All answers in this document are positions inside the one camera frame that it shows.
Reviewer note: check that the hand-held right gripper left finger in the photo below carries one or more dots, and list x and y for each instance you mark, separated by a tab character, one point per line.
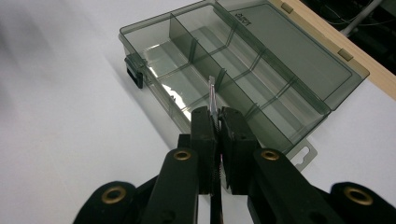
204	149

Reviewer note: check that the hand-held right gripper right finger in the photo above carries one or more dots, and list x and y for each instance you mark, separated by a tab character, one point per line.
238	149

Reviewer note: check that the metal tweezers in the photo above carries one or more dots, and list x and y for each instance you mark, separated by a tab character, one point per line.
212	96

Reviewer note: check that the transparent grey plastic organizer box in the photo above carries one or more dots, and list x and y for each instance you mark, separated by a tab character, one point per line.
280	62

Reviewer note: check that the white metal desk leg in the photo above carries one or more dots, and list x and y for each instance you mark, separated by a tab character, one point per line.
361	17

